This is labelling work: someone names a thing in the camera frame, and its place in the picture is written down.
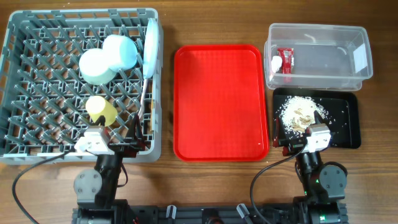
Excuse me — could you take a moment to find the yellow plastic cup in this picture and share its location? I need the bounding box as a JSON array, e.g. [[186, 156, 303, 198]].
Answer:
[[85, 96, 118, 126]]

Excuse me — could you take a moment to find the white plastic fork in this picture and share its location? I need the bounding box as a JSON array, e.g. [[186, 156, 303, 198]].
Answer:
[[138, 79, 149, 119]]

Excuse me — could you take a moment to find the rice food waste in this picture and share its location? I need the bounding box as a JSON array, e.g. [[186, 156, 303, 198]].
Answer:
[[277, 96, 329, 135]]

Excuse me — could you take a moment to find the green bowl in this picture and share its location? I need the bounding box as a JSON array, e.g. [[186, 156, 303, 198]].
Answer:
[[79, 49, 116, 85]]

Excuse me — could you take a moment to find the light blue bowl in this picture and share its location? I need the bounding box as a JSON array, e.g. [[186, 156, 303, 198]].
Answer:
[[102, 34, 138, 72]]

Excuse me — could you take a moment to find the white napkin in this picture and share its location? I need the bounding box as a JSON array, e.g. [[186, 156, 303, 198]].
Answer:
[[271, 55, 282, 73]]

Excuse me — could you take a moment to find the red sauce packet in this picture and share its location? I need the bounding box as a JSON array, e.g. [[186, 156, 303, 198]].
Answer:
[[277, 48, 294, 74]]

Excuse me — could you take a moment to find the light blue plate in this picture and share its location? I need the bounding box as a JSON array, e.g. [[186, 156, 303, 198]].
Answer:
[[143, 18, 160, 79]]

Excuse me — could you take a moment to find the wooden chopstick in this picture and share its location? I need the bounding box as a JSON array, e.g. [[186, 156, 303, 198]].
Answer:
[[149, 99, 155, 132]]

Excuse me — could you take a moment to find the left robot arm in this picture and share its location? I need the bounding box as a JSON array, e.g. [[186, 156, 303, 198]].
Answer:
[[72, 114, 146, 223]]

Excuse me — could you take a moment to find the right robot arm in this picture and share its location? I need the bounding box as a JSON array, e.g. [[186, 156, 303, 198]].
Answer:
[[273, 111, 348, 223]]

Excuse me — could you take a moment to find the black waste tray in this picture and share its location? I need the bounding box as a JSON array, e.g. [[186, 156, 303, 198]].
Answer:
[[272, 88, 361, 149]]

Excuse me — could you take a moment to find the grey dishwasher rack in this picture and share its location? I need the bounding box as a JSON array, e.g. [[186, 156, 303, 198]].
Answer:
[[1, 8, 163, 165]]

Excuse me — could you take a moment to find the clear plastic bin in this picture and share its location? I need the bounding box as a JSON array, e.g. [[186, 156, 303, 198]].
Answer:
[[264, 23, 374, 91]]

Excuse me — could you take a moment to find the red serving tray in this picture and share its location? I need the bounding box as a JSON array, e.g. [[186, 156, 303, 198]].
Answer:
[[173, 44, 270, 162]]

